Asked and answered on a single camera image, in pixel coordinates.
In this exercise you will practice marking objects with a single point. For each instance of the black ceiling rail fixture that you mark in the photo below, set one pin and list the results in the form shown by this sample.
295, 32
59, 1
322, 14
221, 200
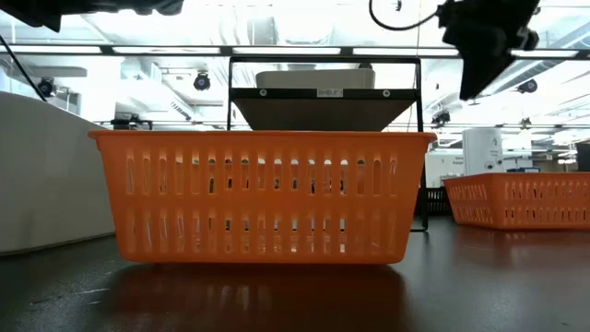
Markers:
131, 123

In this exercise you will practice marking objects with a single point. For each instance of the black table mat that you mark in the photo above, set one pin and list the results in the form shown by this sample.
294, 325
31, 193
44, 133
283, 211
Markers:
295, 299

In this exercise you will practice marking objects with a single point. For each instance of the orange slotted plastic basket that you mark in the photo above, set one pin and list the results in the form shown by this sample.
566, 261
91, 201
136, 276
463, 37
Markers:
521, 198
258, 198

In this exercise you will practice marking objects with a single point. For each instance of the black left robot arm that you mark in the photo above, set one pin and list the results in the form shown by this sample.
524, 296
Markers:
92, 7

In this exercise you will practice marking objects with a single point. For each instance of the black ceiling-mounted camera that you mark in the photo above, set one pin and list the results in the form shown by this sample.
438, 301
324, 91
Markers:
441, 117
202, 81
527, 86
46, 86

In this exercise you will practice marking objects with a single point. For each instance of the white pillar with signs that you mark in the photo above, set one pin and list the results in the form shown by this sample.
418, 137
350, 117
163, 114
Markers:
483, 147

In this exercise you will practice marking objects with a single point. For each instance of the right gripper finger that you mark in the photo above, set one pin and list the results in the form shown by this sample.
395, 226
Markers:
479, 64

